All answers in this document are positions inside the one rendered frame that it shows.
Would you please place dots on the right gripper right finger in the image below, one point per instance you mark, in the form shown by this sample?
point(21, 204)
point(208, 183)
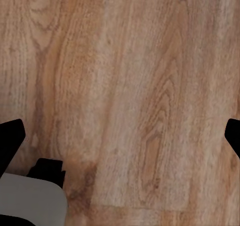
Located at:
point(232, 134)

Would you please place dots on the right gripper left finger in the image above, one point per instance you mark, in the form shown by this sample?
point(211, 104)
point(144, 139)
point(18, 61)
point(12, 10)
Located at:
point(12, 134)

